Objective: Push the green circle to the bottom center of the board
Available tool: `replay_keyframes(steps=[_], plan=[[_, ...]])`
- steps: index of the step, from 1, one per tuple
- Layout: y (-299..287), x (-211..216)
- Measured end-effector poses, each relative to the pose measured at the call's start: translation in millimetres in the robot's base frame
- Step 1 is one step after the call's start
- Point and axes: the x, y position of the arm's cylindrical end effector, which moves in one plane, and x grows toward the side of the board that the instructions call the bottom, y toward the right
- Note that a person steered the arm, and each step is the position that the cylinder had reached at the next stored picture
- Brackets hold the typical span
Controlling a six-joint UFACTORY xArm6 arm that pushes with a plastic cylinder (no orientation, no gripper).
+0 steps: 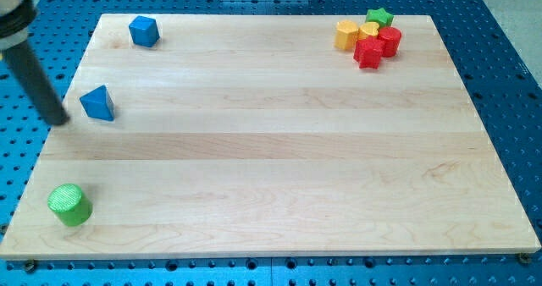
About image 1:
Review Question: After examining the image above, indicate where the left board stop screw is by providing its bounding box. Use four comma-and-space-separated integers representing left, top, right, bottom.
22, 259, 37, 273

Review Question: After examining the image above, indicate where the blue triangle block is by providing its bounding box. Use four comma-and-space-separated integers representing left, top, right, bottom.
80, 85, 114, 121

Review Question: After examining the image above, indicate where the red cylinder block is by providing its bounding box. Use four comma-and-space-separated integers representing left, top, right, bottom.
378, 26, 402, 58

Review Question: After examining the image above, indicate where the yellow heart block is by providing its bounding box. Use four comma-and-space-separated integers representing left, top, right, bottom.
357, 21, 379, 40

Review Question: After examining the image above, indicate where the robot arm end silver-black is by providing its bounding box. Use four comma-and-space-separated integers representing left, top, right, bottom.
1, 0, 36, 51

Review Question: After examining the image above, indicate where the red star block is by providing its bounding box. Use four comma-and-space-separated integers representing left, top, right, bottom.
353, 36, 384, 69

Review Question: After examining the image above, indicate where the green star block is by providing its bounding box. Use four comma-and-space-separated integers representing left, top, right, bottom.
365, 8, 394, 28

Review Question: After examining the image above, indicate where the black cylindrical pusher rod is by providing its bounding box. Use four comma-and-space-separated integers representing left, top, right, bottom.
3, 41, 69, 125

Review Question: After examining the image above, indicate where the green cylinder block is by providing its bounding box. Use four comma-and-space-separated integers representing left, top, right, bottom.
47, 184, 93, 227

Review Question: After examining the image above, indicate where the right board stop screw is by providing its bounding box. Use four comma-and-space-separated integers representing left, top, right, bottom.
516, 253, 532, 266

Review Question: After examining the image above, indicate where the yellow hexagon block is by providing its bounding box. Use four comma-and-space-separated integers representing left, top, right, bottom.
334, 19, 359, 51

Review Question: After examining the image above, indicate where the light wooden board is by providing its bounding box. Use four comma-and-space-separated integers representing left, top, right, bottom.
1, 14, 540, 260

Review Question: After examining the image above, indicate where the blue cube block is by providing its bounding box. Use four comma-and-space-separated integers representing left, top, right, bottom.
129, 16, 160, 47

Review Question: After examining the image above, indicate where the board stop screw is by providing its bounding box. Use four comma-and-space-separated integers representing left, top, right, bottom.
22, 259, 37, 273
516, 253, 532, 266

